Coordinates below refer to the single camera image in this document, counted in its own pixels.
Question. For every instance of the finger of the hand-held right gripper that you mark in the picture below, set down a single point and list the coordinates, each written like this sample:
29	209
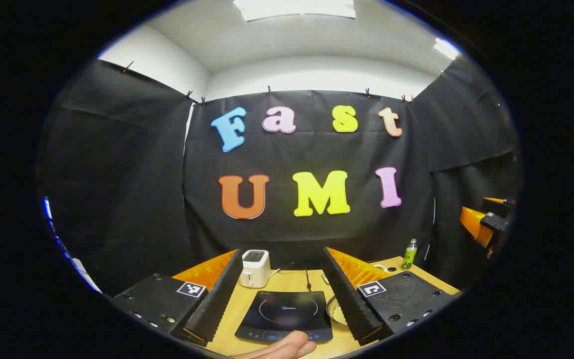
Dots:
474	222
499	201

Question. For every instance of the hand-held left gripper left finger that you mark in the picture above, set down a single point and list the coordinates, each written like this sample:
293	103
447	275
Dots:
217	299

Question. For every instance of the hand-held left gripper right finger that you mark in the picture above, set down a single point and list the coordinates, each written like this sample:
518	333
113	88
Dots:
349	299

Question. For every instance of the stainless steel pot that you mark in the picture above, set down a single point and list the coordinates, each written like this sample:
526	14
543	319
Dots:
336	311

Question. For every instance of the black induction cooktop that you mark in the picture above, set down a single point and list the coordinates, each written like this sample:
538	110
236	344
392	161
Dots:
287	309

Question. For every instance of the white sectioned tray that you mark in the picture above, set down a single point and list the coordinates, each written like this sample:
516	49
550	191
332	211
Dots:
379	267

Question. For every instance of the white toaster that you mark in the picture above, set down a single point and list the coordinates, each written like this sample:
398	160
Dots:
254	271

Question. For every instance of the green label drink bottle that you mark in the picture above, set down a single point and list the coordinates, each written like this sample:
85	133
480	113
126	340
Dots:
409	257

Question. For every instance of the black backdrop cloth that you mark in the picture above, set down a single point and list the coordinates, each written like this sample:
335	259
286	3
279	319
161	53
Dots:
117	174

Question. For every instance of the small ceiling light panel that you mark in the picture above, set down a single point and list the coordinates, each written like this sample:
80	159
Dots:
446	49

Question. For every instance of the large ceiling light panel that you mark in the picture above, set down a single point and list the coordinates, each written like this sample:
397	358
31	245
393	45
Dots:
294	9

